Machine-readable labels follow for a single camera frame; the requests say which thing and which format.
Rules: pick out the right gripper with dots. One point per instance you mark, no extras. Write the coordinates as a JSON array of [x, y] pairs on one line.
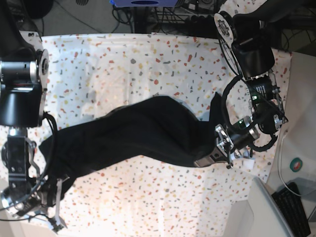
[[25, 200]]

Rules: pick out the black keyboard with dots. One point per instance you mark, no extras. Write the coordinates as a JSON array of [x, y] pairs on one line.
[[293, 211]]

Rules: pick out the green tape roll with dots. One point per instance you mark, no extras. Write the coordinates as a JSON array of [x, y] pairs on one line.
[[296, 165]]

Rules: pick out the terrazzo patterned tablecloth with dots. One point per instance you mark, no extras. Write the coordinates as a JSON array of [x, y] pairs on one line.
[[90, 75]]

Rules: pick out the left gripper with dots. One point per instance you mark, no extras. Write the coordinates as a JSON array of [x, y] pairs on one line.
[[227, 143]]

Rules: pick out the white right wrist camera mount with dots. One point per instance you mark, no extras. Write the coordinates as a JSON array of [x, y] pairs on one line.
[[56, 222]]

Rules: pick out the grey laptop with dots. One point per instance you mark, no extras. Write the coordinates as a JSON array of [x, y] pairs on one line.
[[268, 219]]

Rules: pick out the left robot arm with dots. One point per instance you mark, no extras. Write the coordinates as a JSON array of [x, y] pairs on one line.
[[252, 61]]

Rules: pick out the black t-shirt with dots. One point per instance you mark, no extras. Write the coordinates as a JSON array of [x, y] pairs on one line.
[[160, 128]]

